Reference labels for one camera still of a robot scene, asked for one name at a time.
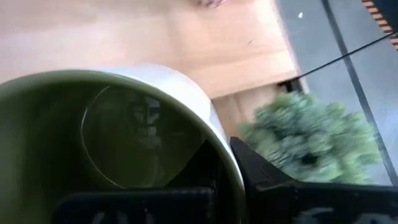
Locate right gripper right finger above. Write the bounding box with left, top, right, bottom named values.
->
left=229, top=136, right=295, bottom=224

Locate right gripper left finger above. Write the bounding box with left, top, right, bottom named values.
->
left=166, top=139, right=220, bottom=189

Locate small artificial potted plant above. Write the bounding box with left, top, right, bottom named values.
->
left=238, top=91, right=382, bottom=185

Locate white mug green inside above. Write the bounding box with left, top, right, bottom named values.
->
left=0, top=63, right=247, bottom=224

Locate black mat hazard striped edge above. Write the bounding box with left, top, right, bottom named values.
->
left=360, top=0, right=398, bottom=51

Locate thin black cable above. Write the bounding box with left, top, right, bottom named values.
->
left=298, top=30, right=398, bottom=79

